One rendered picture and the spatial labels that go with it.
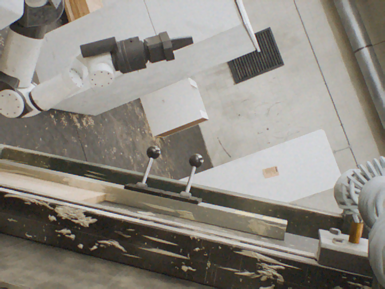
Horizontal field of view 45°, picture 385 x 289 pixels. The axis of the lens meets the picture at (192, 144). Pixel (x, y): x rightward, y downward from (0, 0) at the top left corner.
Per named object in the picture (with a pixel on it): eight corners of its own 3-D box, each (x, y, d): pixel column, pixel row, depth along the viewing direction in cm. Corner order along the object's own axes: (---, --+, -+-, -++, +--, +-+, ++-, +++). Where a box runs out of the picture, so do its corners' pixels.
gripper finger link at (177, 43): (193, 45, 128) (172, 50, 127) (191, 33, 126) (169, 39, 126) (195, 46, 126) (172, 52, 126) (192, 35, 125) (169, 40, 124)
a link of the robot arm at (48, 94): (69, 97, 124) (14, 131, 129) (82, 89, 134) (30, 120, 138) (46, 62, 121) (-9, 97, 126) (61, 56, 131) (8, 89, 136)
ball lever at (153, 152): (134, 192, 123) (150, 148, 129) (148, 195, 122) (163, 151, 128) (132, 186, 120) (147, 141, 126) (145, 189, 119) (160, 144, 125)
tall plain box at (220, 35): (73, 63, 463) (238, -10, 425) (91, 120, 457) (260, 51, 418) (18, 42, 376) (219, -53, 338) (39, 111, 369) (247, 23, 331)
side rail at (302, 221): (9, 177, 162) (14, 146, 161) (334, 250, 137) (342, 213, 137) (-3, 179, 156) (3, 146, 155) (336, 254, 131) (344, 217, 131)
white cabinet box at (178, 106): (150, 100, 678) (195, 82, 662) (162, 137, 672) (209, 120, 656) (139, 96, 634) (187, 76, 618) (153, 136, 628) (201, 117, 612)
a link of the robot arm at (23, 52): (-22, 105, 126) (-2, 27, 119) (2, 94, 138) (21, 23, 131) (18, 122, 127) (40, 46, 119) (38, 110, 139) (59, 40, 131)
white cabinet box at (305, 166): (156, 190, 564) (321, 131, 520) (172, 236, 558) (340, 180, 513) (138, 194, 506) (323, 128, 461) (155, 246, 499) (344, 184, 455)
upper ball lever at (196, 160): (178, 201, 121) (191, 156, 126) (192, 204, 120) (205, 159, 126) (176, 195, 117) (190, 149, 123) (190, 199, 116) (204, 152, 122)
